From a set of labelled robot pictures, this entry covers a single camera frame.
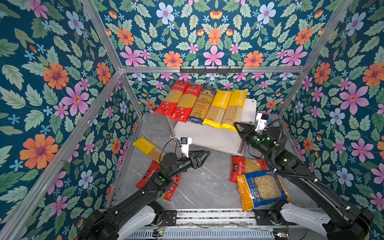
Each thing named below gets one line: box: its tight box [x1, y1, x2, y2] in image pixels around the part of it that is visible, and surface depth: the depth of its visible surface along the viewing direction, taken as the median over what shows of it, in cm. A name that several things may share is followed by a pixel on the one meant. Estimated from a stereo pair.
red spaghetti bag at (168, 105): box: [155, 80, 189, 117], surface depth 78 cm
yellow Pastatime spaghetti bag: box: [202, 89, 233, 129], surface depth 74 cm
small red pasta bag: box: [229, 156, 268, 184], surface depth 88 cm
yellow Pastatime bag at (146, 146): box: [133, 136, 167, 163], surface depth 102 cm
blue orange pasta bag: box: [235, 170, 291, 211], surface depth 80 cm
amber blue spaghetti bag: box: [187, 86, 217, 126], surface depth 75 cm
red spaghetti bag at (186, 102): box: [169, 83, 203, 123], surface depth 76 cm
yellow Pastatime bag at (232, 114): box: [220, 89, 248, 132], surface depth 72 cm
